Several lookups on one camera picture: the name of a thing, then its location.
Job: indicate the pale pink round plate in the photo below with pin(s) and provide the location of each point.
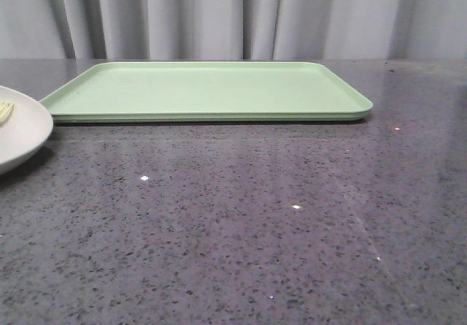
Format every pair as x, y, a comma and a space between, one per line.
25, 131

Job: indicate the light green plastic tray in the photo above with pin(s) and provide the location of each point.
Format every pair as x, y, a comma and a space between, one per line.
130, 92

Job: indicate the grey pleated curtain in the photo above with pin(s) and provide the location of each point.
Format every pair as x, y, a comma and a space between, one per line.
233, 29

